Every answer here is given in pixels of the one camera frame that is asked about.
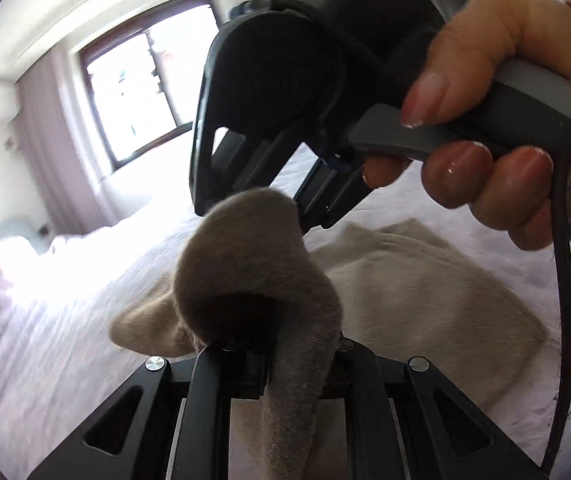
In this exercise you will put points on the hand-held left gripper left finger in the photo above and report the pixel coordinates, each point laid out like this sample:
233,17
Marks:
205,390

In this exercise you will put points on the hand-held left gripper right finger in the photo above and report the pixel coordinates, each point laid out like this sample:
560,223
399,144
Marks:
360,390

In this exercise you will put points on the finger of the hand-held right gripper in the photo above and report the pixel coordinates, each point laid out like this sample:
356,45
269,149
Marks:
330,190
225,170

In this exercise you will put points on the brown knit sweater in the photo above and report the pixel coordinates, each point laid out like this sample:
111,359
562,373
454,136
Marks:
245,270

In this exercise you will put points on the person's right hand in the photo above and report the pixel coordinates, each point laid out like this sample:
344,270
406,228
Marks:
495,25

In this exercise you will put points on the dark framed window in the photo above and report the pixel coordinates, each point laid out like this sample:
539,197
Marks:
115,100

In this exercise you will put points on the lavender embossed bed blanket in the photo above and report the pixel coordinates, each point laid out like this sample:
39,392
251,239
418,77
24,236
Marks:
40,360

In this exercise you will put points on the wide lavender pleated curtain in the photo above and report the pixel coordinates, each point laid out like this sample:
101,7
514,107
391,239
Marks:
50,135

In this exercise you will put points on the pale pink pillow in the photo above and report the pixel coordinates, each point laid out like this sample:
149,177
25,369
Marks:
15,257

